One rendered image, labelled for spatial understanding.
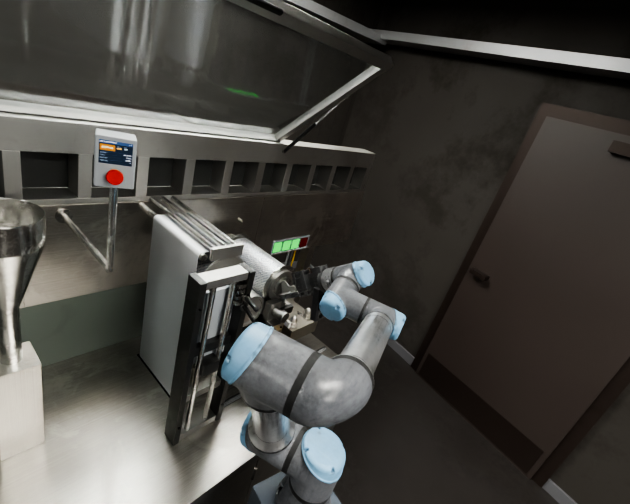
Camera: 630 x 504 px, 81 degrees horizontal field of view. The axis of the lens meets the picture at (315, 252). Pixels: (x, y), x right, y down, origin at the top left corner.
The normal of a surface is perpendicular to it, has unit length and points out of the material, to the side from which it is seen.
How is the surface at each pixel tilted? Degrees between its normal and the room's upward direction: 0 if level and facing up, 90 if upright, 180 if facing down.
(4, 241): 90
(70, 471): 0
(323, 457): 7
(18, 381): 90
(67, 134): 90
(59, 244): 90
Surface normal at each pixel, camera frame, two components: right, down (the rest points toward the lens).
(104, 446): 0.27, -0.87
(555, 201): -0.77, 0.05
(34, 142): 0.72, 0.47
